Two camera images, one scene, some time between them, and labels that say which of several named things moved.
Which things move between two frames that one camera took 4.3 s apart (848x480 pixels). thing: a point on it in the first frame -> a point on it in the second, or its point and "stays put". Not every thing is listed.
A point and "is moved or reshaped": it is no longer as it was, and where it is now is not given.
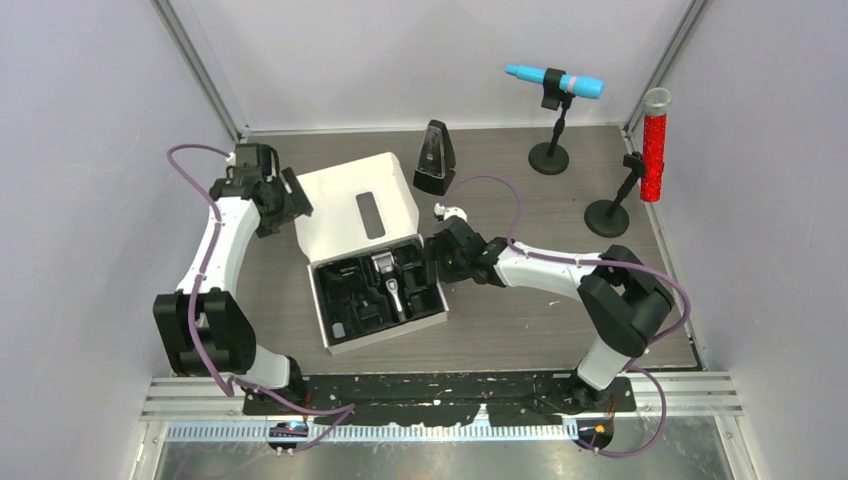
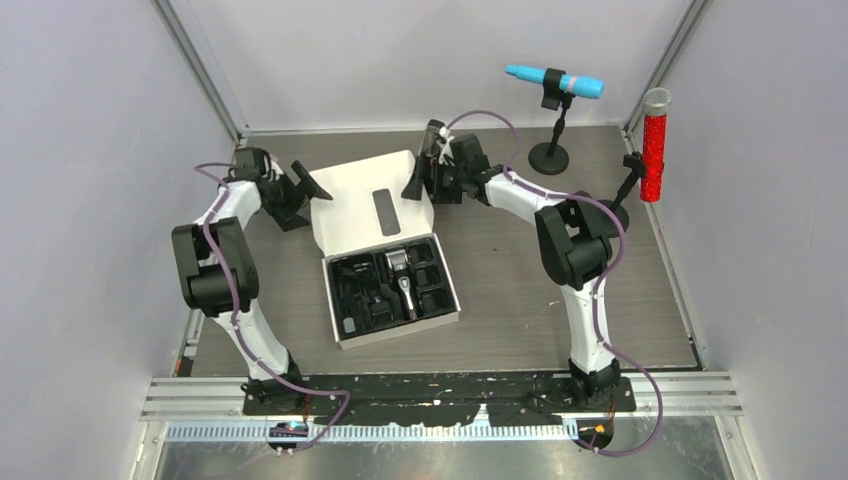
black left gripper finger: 300,202 -> 307,183
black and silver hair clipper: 392,285 -> 398,261
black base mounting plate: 453,400 stays put
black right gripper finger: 431,259 -> 413,189
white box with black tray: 357,228 is moved or reshaped
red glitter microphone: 656,103 stays put
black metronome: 436,166 stays put
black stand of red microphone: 608,218 stays put
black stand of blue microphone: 550,158 stays put
